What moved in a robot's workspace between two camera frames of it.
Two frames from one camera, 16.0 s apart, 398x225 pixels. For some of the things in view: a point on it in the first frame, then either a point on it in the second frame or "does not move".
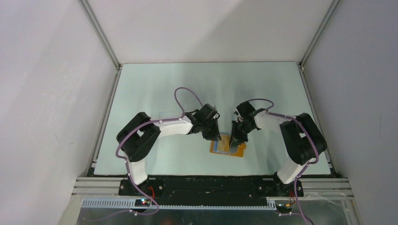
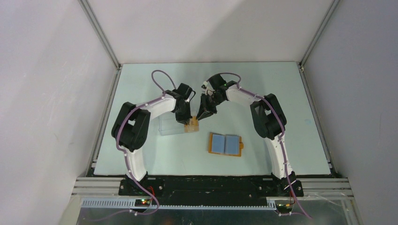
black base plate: (210, 189) does not move
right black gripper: (234, 136) to (202, 114)
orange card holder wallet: (223, 146) does not move
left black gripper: (215, 134) to (185, 119)
